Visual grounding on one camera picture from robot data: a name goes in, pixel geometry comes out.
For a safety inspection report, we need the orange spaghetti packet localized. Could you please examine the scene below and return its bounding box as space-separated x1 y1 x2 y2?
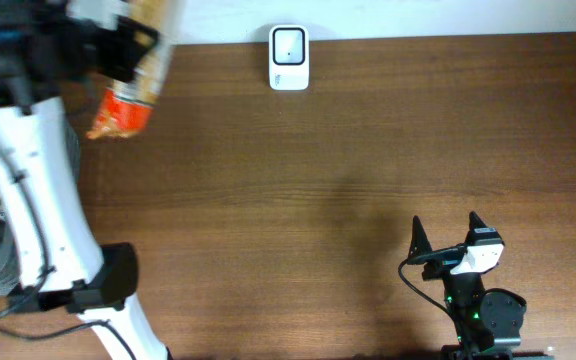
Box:
87 0 184 139

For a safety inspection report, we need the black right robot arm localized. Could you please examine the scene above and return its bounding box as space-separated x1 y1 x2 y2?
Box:
398 211 550 360

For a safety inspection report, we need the white barcode scanner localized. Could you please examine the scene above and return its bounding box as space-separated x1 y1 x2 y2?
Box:
268 24 310 91

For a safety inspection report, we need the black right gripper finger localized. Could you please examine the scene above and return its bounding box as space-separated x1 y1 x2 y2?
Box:
408 215 432 256
469 211 488 231

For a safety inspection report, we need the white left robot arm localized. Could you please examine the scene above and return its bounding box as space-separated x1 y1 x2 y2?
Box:
0 1 171 359

